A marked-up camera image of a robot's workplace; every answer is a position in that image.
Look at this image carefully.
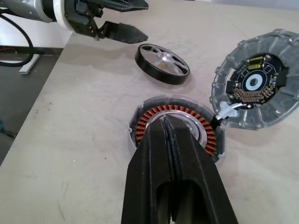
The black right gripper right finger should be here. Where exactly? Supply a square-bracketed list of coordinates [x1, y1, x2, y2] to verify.
[165, 115, 239, 224]

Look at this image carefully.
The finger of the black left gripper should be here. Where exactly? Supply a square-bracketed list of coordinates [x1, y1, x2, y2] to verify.
[102, 0, 150, 12]
[102, 21, 149, 45]

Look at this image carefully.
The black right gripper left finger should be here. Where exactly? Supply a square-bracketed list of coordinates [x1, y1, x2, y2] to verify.
[121, 116, 176, 224]

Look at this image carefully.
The black spoked rotor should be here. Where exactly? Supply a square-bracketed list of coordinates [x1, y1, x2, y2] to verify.
[135, 43, 191, 85]

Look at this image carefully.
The motor housing with copper windings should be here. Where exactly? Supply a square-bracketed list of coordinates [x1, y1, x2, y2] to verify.
[127, 94, 226, 165]

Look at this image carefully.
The grey lid with circuit board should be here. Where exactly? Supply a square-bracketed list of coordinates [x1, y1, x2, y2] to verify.
[209, 28, 299, 128]

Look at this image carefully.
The white floor bar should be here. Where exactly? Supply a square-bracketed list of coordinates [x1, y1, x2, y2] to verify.
[18, 53, 40, 75]

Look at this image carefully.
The small blue object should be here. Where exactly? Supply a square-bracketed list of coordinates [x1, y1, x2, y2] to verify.
[0, 118, 16, 140]

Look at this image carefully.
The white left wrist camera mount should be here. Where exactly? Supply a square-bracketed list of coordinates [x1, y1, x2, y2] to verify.
[48, 0, 75, 31]

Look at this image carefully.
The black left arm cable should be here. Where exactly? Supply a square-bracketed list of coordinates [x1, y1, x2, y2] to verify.
[0, 8, 35, 68]

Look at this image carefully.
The white motor wire bundle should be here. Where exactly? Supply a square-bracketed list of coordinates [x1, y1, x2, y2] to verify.
[210, 101, 252, 128]

